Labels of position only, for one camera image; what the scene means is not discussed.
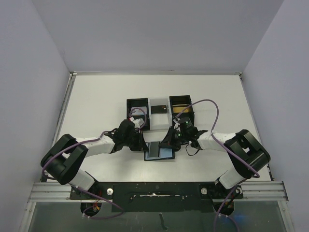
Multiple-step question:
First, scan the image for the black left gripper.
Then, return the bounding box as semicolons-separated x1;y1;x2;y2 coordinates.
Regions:
123;130;148;151

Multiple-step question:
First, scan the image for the black leather card holder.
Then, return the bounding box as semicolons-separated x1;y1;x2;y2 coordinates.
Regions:
144;143;175;161

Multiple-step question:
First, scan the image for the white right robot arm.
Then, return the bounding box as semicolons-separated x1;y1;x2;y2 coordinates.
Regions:
159;127;271;198

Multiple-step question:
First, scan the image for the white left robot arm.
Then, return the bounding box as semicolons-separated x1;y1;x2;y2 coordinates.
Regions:
41;117;148;199

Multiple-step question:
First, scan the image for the gold credit card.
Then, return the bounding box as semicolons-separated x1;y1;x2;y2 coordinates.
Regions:
172;105;192;114

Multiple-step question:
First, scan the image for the silver credit card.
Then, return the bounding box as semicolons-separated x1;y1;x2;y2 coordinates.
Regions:
129;106;147;116

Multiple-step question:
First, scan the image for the black credit card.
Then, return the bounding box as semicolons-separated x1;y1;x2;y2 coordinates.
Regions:
151;105;168;114

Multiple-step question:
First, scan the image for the white middle bin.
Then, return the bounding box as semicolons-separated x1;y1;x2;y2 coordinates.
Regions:
148;97;172;131

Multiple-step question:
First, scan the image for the black right bin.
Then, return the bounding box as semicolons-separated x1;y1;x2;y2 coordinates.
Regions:
169;95;195;125

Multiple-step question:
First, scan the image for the black bin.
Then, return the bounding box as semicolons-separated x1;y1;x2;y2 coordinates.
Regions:
126;98;150;131
169;95;195;125

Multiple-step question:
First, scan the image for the black left bin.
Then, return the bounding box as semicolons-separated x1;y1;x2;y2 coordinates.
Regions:
126;98;150;131

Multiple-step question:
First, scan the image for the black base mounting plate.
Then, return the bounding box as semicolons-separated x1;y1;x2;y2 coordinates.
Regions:
70;182;243;213

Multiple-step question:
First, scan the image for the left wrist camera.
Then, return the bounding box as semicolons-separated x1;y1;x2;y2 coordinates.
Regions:
129;117;144;128

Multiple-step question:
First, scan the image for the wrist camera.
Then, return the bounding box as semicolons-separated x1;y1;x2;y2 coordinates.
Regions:
129;117;144;128
178;117;195;134

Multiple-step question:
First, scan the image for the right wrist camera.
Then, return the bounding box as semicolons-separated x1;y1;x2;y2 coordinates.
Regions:
178;117;195;134

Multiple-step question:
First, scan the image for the aluminium frame rail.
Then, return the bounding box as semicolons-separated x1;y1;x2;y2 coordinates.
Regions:
20;71;77;232

